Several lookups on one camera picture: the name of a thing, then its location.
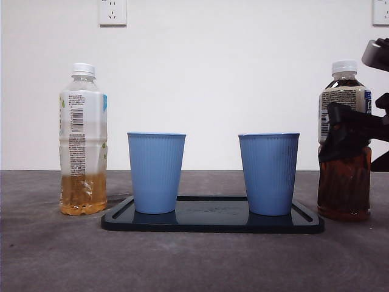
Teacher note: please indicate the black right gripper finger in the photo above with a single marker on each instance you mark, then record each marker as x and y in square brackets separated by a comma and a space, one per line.
[343, 140]
[381, 164]

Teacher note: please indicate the dark tea bottle beige label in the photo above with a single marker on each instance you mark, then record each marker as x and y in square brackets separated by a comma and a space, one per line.
[343, 188]

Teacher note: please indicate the light tea bottle white label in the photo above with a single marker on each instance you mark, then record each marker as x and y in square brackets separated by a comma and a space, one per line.
[82, 121]

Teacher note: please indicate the blue ribbed plastic cup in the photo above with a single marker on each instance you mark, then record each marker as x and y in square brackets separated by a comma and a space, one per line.
[155, 173]
[269, 173]

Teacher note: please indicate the dark teal rectangular tray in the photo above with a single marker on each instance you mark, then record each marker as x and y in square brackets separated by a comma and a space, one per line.
[212, 219]

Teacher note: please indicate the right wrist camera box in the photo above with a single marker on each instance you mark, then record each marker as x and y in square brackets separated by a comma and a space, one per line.
[377, 56]

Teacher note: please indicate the white wall socket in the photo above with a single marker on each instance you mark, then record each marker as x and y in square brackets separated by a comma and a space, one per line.
[112, 13]
[381, 12]

